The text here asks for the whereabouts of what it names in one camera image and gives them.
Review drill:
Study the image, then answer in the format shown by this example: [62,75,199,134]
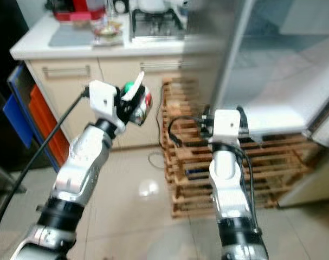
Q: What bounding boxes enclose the steel grey mini fridge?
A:
[185,0,329,139]

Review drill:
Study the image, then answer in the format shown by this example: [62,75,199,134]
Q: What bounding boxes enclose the cream kitchen counter cabinet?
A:
[10,11,192,151]

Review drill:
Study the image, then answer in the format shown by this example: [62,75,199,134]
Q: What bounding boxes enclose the wooden wine rack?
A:
[159,76,314,218]

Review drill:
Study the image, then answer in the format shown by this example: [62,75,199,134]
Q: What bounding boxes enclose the glass dish with food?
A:
[93,21,125,47]

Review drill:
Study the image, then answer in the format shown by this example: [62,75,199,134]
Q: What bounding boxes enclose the orange flat board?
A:
[30,84,66,168]

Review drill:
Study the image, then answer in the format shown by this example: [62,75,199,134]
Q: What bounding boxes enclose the steel gas stove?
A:
[129,6,189,43]

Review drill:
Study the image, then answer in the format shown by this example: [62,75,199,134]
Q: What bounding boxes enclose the grey counter mat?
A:
[48,23,94,48]

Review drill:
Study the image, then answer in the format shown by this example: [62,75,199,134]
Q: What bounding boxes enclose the pink lid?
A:
[69,13,92,23]

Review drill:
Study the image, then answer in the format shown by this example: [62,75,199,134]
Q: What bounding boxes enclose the black round container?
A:
[114,0,130,14]

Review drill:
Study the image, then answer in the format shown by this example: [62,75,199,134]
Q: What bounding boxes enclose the blue flat board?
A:
[8,64,59,174]

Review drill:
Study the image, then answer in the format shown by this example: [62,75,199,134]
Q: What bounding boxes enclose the red kitchen appliance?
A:
[48,0,105,22]

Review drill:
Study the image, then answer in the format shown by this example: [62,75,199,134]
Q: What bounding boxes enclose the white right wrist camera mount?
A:
[211,109,242,146]

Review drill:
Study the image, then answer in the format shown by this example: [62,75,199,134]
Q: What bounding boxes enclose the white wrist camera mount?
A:
[211,109,242,146]
[88,80,125,134]

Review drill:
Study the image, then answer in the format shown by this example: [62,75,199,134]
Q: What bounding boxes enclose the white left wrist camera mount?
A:
[88,80,125,134]

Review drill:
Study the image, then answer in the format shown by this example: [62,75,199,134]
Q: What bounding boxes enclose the thin dark power cord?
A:
[147,151,168,171]

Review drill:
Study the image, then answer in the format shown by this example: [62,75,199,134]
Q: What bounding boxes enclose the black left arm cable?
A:
[0,87,90,260]

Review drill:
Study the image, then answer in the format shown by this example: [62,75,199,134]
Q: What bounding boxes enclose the grey metal frame chair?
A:
[0,161,27,196]

